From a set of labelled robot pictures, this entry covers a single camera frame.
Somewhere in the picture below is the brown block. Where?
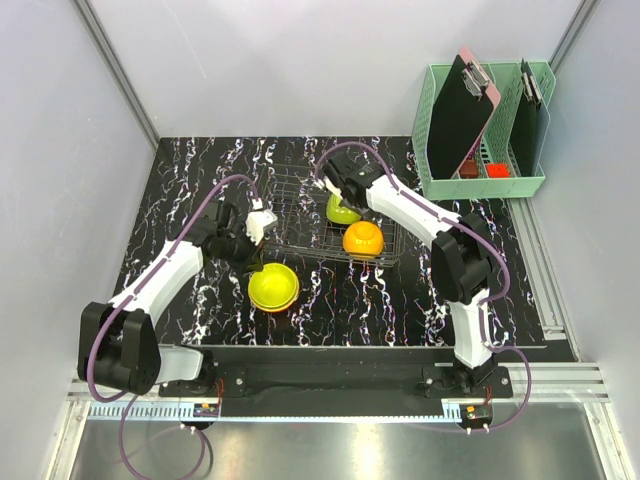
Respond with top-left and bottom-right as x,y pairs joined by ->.
459,158 -> 479,179

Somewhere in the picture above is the dark green clipboard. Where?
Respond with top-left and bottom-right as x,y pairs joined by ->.
510,59 -> 550,177

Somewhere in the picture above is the black pink clipboard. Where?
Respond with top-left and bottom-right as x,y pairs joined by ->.
426,46 -> 501,180

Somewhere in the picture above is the white green bowl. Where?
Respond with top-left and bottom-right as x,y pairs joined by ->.
326,194 -> 361,225

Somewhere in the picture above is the white slotted cable duct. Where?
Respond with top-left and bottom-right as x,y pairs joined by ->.
88,401 -> 221,422

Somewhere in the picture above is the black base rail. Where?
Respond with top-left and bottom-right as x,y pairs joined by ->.
159,346 -> 513,421

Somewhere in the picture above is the wire dish rack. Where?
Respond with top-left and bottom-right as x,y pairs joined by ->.
259,159 -> 406,269

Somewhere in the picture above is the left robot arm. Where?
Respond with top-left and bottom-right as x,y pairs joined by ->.
77,200 -> 278,402

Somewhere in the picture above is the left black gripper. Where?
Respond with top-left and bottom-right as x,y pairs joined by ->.
217,223 -> 266,276

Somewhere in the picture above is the yellow bowl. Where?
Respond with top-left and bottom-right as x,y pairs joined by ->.
248,263 -> 299,301

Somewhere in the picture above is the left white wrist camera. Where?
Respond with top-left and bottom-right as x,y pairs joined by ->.
245,200 -> 278,246

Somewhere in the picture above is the red block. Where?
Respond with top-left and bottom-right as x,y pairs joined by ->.
485,163 -> 511,179

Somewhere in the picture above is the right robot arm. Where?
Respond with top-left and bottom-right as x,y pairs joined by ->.
314,147 -> 510,397

